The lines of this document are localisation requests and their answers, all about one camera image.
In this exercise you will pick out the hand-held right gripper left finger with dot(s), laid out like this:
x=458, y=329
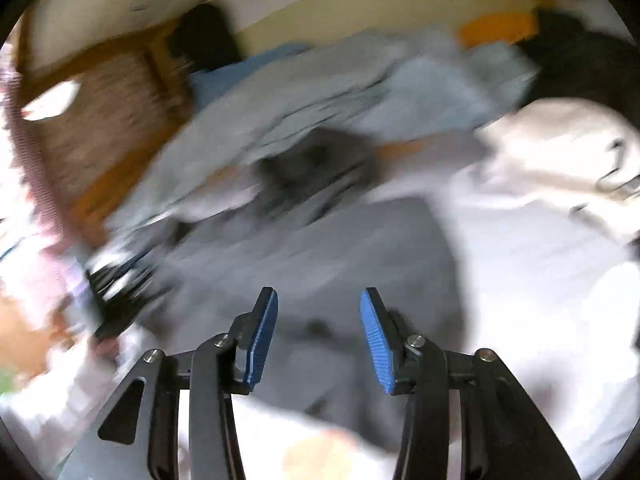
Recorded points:
x=262, y=330

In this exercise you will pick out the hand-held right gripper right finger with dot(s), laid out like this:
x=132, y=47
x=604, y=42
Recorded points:
x=377, y=340

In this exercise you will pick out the grey jacket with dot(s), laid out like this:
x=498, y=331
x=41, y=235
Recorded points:
x=325, y=250

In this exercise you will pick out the red checked shirt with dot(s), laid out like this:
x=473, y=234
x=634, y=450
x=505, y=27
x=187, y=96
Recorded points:
x=40, y=170

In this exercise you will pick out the brown patterned curtain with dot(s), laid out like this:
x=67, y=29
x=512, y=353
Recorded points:
x=110, y=110

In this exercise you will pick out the blue pillow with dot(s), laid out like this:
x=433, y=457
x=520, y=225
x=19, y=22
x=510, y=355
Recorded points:
x=225, y=77

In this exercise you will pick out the light blue duvet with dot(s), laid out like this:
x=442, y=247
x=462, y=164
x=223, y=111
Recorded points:
x=325, y=90

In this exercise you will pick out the white sweatshirt with black print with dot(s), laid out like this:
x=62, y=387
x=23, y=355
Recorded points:
x=550, y=145

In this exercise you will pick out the black hanging garment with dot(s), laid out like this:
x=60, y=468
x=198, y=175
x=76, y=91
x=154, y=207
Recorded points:
x=205, y=35

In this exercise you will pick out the orange pillow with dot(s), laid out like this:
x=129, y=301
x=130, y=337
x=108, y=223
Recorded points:
x=495, y=27

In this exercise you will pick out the black jacket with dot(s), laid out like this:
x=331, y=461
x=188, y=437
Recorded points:
x=575, y=65

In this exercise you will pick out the wooden bunk bed frame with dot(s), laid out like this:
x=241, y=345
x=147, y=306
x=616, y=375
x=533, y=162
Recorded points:
x=100, y=200

